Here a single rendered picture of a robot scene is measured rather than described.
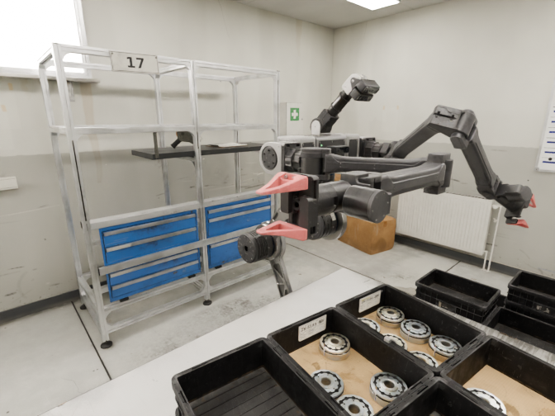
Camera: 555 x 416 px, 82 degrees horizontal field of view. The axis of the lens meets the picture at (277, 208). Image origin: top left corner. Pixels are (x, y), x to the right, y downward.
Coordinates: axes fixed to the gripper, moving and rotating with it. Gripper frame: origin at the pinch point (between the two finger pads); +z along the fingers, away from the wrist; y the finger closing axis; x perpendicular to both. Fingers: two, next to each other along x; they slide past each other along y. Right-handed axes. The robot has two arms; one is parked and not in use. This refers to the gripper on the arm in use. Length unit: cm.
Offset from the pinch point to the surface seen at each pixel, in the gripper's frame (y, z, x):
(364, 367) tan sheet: 62, -47, 10
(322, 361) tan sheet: 62, -39, 20
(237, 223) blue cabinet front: 74, -123, 198
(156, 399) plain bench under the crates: 75, 4, 54
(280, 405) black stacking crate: 62, -18, 17
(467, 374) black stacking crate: 59, -65, -14
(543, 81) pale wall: -50, -356, 42
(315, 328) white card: 57, -45, 29
